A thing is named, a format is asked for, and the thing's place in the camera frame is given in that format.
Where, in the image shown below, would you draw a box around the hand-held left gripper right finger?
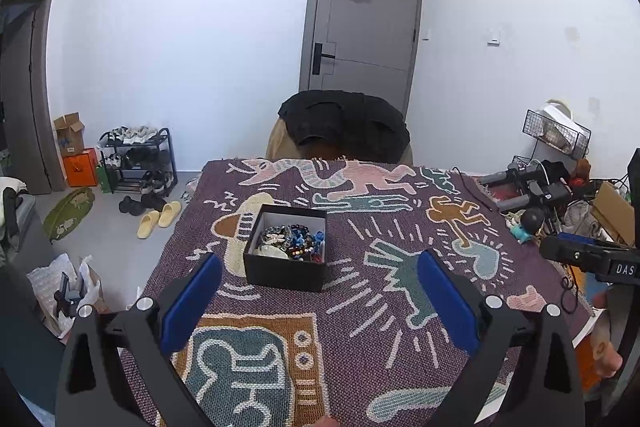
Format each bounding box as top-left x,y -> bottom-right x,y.
417,249 -> 586,427

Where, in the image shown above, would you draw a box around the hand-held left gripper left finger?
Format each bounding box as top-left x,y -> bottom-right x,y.
55,252 -> 223,427

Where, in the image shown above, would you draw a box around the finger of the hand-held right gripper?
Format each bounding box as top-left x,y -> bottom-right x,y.
539,233 -> 608,275

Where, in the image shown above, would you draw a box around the cream fabric pouch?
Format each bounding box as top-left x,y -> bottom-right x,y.
254,244 -> 291,260

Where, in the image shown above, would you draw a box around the black jewelry box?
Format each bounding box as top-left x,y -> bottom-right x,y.
243,203 -> 329,294

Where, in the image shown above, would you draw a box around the pile of beaded jewelry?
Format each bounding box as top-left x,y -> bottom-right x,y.
257,222 -> 326,264

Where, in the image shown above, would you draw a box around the blue toy figure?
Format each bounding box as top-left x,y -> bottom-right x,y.
510,207 -> 546,245

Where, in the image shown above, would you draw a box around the flat cardboard piece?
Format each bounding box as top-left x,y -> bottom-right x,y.
592,182 -> 636,248

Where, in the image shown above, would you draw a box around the brown plush toy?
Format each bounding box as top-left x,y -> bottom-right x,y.
572,157 -> 592,188

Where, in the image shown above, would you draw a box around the yellow slipper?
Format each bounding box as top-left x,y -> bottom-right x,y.
159,201 -> 182,227
137,209 -> 161,239

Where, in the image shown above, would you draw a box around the cardboard box with bubble wrap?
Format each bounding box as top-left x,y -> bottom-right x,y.
27,254 -> 108,340

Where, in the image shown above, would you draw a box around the purple printed blanket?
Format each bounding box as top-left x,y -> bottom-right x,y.
117,157 -> 596,427

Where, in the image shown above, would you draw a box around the black slippers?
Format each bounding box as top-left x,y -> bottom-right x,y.
118,193 -> 168,215

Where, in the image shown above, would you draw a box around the black tool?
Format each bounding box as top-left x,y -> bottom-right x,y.
54,272 -> 83,315

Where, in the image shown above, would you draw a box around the black shoe rack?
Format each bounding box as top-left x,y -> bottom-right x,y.
98,127 -> 178,195

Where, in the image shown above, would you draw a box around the green patterned mat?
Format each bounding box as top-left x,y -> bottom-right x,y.
42,186 -> 96,242

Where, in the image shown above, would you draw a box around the orange box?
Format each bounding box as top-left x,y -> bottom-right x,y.
62,148 -> 99,188

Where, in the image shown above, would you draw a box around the white sneakers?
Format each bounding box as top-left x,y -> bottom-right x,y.
107,126 -> 158,145

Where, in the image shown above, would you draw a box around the tan chair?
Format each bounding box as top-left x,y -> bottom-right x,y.
265,117 -> 415,165

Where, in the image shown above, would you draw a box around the open cardboard box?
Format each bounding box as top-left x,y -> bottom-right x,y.
53,112 -> 86,158

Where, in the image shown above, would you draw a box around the black jacket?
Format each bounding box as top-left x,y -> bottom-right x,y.
278,90 -> 411,162

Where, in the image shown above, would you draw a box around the dark brown door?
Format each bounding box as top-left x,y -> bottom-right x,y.
0,0 -> 66,195

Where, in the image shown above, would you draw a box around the grey door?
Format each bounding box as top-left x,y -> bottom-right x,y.
298,0 -> 426,118

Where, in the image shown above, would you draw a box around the black handle devices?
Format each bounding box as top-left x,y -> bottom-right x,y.
480,159 -> 576,212

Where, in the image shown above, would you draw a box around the black wire basket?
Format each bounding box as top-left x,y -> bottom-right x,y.
522,107 -> 592,160

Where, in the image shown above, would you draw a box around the black door handle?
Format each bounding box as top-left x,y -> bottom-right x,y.
311,43 -> 336,75

